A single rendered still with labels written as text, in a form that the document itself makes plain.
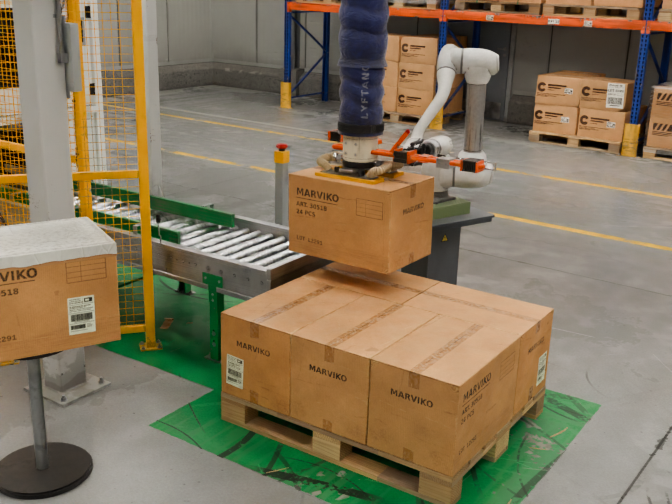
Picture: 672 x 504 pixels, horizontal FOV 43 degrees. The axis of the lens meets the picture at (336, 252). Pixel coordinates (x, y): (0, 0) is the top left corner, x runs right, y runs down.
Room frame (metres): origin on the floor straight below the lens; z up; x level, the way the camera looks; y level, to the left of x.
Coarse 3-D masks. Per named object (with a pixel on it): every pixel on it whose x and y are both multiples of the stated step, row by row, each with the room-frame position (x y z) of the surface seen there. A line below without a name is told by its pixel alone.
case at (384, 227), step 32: (320, 192) 3.99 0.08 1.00; (352, 192) 3.88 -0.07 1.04; (384, 192) 3.78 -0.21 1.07; (416, 192) 3.94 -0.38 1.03; (320, 224) 3.99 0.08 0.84; (352, 224) 3.88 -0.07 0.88; (384, 224) 3.77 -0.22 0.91; (416, 224) 3.95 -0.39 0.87; (320, 256) 3.98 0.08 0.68; (352, 256) 3.87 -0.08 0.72; (384, 256) 3.77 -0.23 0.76; (416, 256) 3.96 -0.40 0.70
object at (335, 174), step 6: (336, 168) 4.04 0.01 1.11; (318, 174) 4.05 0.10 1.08; (324, 174) 4.03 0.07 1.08; (330, 174) 4.02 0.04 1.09; (336, 174) 4.01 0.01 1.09; (342, 174) 3.99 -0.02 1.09; (348, 174) 4.00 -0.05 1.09; (354, 174) 4.00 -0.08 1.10; (360, 174) 3.96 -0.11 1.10; (348, 180) 3.95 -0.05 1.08; (354, 180) 3.94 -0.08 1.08; (360, 180) 3.92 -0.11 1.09; (366, 180) 3.90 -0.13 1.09; (372, 180) 3.90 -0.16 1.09; (378, 180) 3.92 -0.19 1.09
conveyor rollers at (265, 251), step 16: (96, 208) 5.27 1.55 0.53; (112, 208) 5.27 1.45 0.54; (160, 224) 4.90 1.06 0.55; (176, 224) 4.98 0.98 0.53; (192, 224) 4.97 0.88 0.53; (208, 224) 4.96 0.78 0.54; (192, 240) 4.60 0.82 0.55; (208, 240) 4.61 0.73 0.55; (224, 240) 4.68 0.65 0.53; (240, 240) 4.66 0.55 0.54; (256, 240) 4.65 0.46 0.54; (272, 240) 4.64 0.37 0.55; (240, 256) 4.38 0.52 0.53; (256, 256) 4.36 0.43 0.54; (272, 256) 4.35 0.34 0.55; (288, 256) 4.44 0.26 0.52
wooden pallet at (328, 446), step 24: (240, 408) 3.49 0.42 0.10; (264, 408) 3.41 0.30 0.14; (528, 408) 3.54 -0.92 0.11; (264, 432) 3.41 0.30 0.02; (288, 432) 3.41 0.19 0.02; (504, 432) 3.31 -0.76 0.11; (336, 456) 3.19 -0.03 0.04; (360, 456) 3.23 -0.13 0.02; (384, 456) 3.06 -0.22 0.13; (480, 456) 3.11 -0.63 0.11; (384, 480) 3.06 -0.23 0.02; (408, 480) 3.05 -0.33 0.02; (432, 480) 2.94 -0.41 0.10; (456, 480) 2.92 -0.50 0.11
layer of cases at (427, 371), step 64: (256, 320) 3.47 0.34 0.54; (320, 320) 3.49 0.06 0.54; (384, 320) 3.51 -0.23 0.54; (448, 320) 3.54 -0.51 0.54; (512, 320) 3.56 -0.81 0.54; (256, 384) 3.44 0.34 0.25; (320, 384) 3.24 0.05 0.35; (384, 384) 3.07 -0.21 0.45; (448, 384) 2.92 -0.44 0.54; (512, 384) 3.35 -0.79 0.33; (384, 448) 3.06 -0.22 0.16; (448, 448) 2.91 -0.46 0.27
